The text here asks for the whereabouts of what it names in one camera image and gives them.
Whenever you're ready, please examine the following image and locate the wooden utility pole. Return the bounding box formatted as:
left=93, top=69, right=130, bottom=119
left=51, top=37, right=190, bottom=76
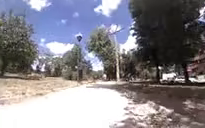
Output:
left=106, top=26, right=124, bottom=83

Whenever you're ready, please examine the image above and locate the tall green tree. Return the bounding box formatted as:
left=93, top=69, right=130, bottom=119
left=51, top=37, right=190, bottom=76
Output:
left=86, top=28, right=119, bottom=81

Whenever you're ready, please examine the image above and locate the street lamp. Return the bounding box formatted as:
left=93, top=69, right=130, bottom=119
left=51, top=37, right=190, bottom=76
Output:
left=74, top=32, right=84, bottom=82

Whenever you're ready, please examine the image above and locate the row of trees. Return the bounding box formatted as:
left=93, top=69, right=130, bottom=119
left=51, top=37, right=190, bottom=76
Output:
left=33, top=44, right=104, bottom=81

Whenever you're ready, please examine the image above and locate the pale dirt path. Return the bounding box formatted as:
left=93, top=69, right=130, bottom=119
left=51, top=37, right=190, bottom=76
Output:
left=0, top=80, right=134, bottom=128

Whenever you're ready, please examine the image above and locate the white vehicle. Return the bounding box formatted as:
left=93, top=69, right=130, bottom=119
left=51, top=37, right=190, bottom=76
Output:
left=159, top=72, right=178, bottom=84

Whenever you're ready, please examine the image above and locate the large dark tree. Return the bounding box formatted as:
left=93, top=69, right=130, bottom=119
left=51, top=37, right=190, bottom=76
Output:
left=129, top=0, right=205, bottom=84

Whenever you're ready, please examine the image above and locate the shaded bare ground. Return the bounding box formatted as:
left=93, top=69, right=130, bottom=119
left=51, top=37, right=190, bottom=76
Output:
left=89, top=79, right=205, bottom=128

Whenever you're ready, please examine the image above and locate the dry grass ground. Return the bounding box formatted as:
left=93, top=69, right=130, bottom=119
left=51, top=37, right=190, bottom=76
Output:
left=0, top=75, right=91, bottom=106

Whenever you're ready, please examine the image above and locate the red building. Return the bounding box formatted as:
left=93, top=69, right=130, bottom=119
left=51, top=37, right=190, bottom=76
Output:
left=186, top=3, right=205, bottom=79

